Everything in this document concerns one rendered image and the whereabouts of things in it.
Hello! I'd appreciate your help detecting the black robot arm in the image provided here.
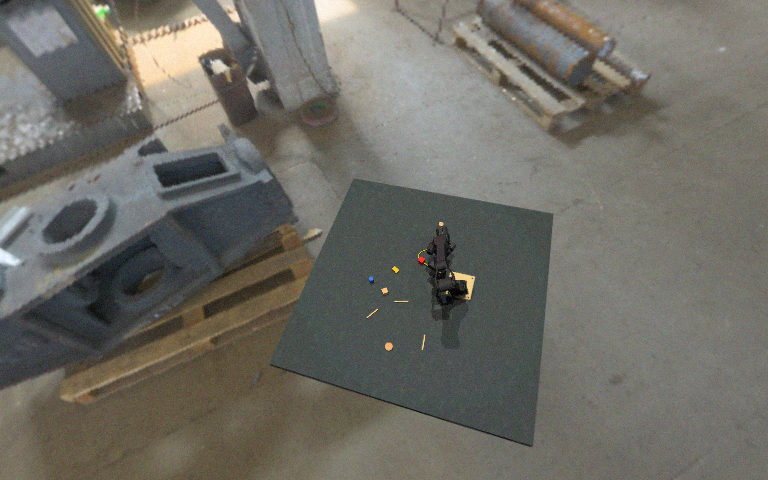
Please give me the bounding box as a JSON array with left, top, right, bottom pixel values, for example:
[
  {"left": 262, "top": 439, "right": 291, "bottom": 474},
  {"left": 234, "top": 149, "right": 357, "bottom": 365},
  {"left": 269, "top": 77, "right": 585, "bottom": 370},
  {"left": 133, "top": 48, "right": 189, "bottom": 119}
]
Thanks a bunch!
[{"left": 426, "top": 226, "right": 469, "bottom": 298}]

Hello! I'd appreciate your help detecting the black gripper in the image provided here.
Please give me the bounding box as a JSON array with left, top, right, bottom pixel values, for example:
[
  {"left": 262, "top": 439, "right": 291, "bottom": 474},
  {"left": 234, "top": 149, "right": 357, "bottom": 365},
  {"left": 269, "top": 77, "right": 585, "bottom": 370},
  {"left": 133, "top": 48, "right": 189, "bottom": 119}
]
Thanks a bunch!
[{"left": 428, "top": 241, "right": 456, "bottom": 271}]

